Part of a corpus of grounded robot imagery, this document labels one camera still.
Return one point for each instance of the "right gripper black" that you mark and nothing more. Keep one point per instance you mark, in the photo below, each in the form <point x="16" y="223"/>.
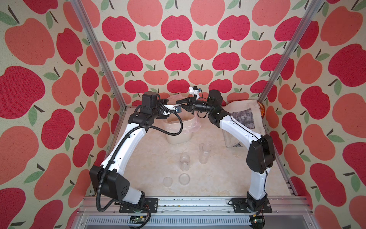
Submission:
<point x="192" y="106"/>

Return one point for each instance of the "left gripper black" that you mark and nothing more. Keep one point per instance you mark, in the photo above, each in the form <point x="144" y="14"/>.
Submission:
<point x="163" y="101"/>

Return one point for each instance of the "tall clear jar of rosebuds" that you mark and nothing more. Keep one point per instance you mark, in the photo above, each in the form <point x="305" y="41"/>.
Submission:
<point x="205" y="150"/>

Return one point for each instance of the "clear jar lid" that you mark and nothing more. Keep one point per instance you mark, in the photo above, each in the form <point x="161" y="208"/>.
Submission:
<point x="167" y="182"/>
<point x="184" y="179"/>

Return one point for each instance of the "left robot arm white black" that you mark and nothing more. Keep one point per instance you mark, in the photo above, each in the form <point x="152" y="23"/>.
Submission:
<point x="108" y="179"/>

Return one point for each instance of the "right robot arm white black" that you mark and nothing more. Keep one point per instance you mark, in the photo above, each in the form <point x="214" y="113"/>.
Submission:
<point x="261" y="152"/>

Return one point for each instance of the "pink plastic bin liner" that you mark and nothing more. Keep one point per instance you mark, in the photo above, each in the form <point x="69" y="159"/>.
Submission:
<point x="172" y="123"/>

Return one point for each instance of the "white Monet tote bag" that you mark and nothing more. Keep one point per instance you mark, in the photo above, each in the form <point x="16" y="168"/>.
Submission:
<point x="247" y="113"/>

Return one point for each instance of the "orange snack packet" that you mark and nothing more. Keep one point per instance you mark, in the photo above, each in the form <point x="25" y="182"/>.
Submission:
<point x="262" y="109"/>

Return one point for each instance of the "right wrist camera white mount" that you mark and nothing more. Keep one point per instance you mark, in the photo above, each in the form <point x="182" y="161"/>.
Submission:
<point x="195" y="92"/>

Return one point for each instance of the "left aluminium corner post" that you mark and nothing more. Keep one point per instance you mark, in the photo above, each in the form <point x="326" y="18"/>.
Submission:
<point x="98" y="50"/>

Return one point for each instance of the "aluminium corner post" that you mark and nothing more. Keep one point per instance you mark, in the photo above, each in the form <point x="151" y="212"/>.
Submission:
<point x="310" y="13"/>
<point x="98" y="50"/>

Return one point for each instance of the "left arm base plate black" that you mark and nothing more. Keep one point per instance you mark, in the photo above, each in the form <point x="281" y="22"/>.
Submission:
<point x="150" y="204"/>

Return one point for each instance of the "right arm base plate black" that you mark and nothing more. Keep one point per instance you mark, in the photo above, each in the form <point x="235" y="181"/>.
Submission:
<point x="249" y="205"/>

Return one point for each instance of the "aluminium front rail frame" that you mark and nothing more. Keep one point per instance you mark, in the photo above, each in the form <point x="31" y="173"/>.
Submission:
<point x="280" y="212"/>

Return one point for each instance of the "right aluminium corner post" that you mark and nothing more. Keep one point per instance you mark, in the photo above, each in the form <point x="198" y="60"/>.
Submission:
<point x="310" y="13"/>

